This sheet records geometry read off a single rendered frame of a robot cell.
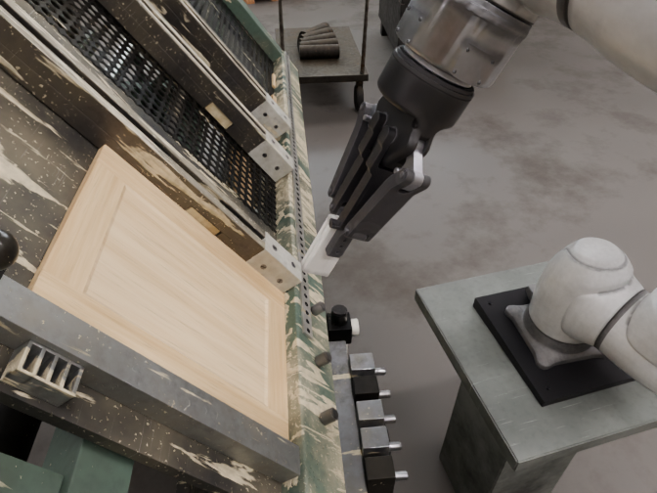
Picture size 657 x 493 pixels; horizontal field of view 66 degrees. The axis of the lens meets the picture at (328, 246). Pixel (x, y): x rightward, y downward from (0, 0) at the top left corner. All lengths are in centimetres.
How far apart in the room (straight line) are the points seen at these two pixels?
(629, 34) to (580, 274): 82
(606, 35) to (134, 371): 60
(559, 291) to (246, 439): 70
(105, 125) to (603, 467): 187
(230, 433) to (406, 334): 155
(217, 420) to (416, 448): 127
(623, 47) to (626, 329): 84
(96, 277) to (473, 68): 57
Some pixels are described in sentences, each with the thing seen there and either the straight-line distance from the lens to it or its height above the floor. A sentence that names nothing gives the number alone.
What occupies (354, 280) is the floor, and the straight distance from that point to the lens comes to 246.
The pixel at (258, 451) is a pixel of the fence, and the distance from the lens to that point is 83.
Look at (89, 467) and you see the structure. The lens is 72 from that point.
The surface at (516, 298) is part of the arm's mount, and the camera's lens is 138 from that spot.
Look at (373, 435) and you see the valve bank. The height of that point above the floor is 77.
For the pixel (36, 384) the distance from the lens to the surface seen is 64.
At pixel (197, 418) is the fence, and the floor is 109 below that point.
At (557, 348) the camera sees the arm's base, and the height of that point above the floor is 81.
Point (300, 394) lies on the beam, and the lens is 97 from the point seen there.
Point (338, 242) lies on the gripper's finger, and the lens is 49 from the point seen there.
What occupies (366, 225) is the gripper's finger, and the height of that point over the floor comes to 144.
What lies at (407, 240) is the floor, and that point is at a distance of 271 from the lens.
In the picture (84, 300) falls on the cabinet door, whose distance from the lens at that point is 73.
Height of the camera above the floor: 171
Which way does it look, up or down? 40 degrees down
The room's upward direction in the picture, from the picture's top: straight up
